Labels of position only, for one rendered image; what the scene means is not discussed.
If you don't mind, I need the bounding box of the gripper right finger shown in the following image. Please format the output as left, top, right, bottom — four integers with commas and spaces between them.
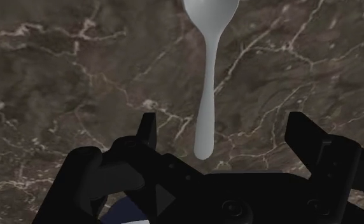
284, 111, 364, 224

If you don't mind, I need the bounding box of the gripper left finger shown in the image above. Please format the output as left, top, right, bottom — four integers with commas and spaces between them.
31, 112, 206, 224

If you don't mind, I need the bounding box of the white plastic spoon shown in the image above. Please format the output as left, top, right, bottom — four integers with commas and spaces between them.
181, 0, 241, 161

